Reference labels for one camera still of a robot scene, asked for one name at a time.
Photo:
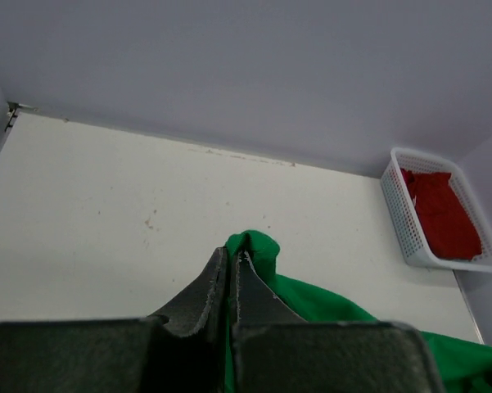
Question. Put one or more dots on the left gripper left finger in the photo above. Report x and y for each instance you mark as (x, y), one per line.
(198, 308)

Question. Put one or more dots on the side aluminium rail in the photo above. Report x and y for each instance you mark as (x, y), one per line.
(469, 308)

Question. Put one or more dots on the red t shirt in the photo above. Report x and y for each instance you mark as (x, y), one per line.
(449, 231)

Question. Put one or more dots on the green t shirt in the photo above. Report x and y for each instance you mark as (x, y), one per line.
(342, 348)

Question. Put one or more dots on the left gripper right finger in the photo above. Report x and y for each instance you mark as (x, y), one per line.
(252, 302)

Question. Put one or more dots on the white plastic basket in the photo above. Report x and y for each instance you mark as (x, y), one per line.
(408, 229)

